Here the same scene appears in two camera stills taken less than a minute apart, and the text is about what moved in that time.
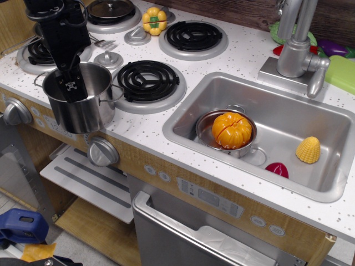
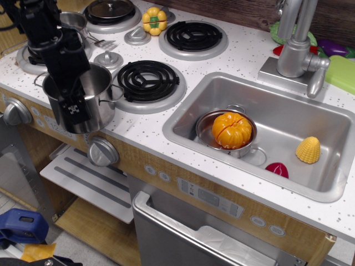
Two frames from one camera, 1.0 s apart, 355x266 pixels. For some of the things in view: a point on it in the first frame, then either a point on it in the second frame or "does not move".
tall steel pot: [97, 113] does not move
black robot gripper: [64, 26] → [63, 47]
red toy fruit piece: [279, 168] does not move
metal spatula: [101, 43] does not move
